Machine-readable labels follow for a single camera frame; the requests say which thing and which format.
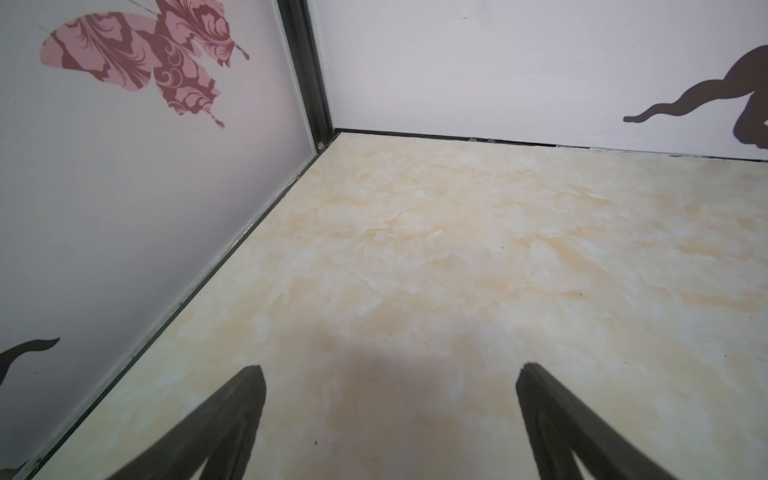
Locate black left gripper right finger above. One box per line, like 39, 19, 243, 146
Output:
516, 363, 673, 479

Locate black corner frame post left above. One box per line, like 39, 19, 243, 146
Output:
277, 0, 334, 152

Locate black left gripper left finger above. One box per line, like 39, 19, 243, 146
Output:
111, 365, 267, 479

